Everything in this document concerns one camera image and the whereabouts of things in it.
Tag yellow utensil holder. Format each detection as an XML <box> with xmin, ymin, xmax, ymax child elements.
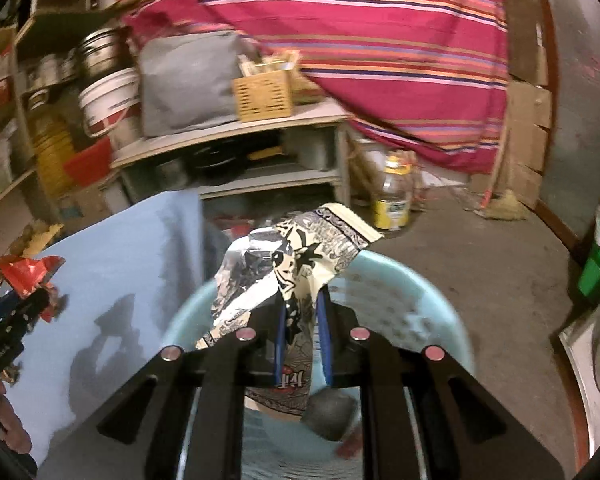
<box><xmin>232</xmin><ymin>50</ymin><xmax>300</xmax><ymax>122</ymax></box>

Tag clear bottle on floor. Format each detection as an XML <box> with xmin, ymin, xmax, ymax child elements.
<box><xmin>373</xmin><ymin>152</ymin><xmax>414</xmax><ymax>231</ymax></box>

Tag person's hand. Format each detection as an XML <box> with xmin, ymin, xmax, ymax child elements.
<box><xmin>0</xmin><ymin>379</ymin><xmax>32</xmax><ymax>455</ymax></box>

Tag orange silver snack wrapper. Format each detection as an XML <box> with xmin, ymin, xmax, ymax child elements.
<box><xmin>0</xmin><ymin>255</ymin><xmax>66</xmax><ymax>323</ymax></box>

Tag yellow egg tray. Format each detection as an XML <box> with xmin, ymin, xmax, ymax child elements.
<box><xmin>8</xmin><ymin>220</ymin><xmax>64</xmax><ymax>258</ymax></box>

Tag grey low shelf unit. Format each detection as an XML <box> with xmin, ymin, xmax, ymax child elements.
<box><xmin>111</xmin><ymin>99</ymin><xmax>351</xmax><ymax>205</ymax></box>

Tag black ribbed paper cup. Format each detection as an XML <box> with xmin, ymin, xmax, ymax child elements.
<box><xmin>301</xmin><ymin>387</ymin><xmax>358</xmax><ymax>442</ymax></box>

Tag blue table cloth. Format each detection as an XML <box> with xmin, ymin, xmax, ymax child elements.
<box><xmin>7</xmin><ymin>190</ymin><xmax>226</xmax><ymax>464</ymax></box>

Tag patterned white paper bag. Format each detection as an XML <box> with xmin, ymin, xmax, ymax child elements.
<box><xmin>196</xmin><ymin>203</ymin><xmax>382</xmax><ymax>420</ymax></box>

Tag grey fabric cover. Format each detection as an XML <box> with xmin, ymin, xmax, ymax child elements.
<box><xmin>138</xmin><ymin>30</ymin><xmax>258</xmax><ymax>138</ymax></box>

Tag striped red cloth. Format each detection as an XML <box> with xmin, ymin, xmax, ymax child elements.
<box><xmin>126</xmin><ymin>0</ymin><xmax>508</xmax><ymax>174</ymax></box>

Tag white plastic bucket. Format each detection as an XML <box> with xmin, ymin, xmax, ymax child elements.
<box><xmin>79</xmin><ymin>68</ymin><xmax>143</xmax><ymax>152</ymax></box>

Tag light blue trash basket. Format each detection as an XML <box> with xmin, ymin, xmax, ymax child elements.
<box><xmin>160</xmin><ymin>248</ymin><xmax>477</xmax><ymax>480</ymax></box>

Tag wooden wall shelf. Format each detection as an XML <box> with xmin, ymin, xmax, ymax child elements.
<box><xmin>0</xmin><ymin>0</ymin><xmax>81</xmax><ymax>241</ymax></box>

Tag yellow oil bottle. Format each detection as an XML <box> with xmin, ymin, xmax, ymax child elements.
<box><xmin>30</xmin><ymin>110</ymin><xmax>76</xmax><ymax>198</ymax></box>

